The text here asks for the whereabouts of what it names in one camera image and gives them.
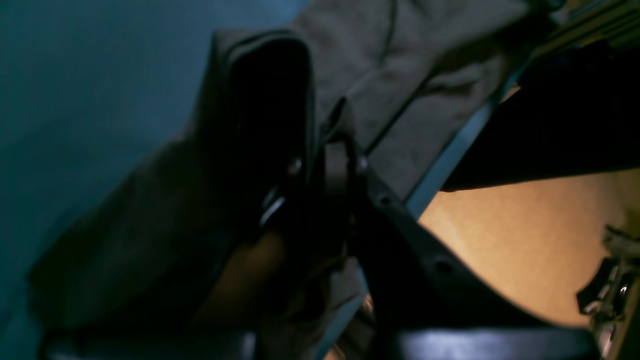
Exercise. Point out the blue table cloth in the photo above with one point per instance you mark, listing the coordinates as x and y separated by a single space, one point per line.
89 87

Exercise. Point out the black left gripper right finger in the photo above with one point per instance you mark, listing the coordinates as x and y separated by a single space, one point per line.
428 304

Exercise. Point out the dark grey T-shirt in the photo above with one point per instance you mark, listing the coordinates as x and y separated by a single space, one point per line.
258 95

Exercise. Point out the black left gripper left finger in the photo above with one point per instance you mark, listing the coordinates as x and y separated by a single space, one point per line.
193 256

